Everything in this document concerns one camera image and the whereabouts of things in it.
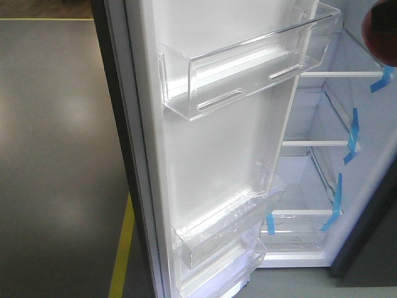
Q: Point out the fridge door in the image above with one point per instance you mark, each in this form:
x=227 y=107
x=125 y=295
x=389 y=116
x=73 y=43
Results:
x=180 y=171

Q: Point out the red yellow apple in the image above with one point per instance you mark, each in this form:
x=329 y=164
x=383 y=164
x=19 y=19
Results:
x=379 y=31

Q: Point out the dark grey fridge body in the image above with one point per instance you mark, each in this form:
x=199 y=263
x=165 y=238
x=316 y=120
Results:
x=339 y=152

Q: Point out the clear upper door bin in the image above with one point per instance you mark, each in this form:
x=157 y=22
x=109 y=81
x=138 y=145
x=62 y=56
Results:
x=214 y=53

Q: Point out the clear door bin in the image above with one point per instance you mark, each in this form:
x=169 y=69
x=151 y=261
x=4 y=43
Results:
x=196 y=243
x=214 y=53
x=223 y=270

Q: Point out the clear middle door bin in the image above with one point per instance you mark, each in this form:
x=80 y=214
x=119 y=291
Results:
x=196 y=243

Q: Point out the clear lower door bin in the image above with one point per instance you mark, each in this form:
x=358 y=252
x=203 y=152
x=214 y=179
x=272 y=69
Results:
x=223 y=270

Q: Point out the clear crisper drawer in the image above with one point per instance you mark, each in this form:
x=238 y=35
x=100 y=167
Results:
x=296 y=231

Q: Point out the yellow floor tape line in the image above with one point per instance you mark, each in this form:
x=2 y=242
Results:
x=123 y=251

